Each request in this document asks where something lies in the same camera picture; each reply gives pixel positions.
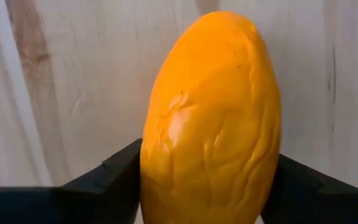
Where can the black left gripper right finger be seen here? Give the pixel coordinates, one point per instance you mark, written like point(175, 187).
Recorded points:
point(322, 202)

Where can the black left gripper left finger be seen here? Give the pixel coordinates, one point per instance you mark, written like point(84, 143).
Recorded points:
point(73, 205)

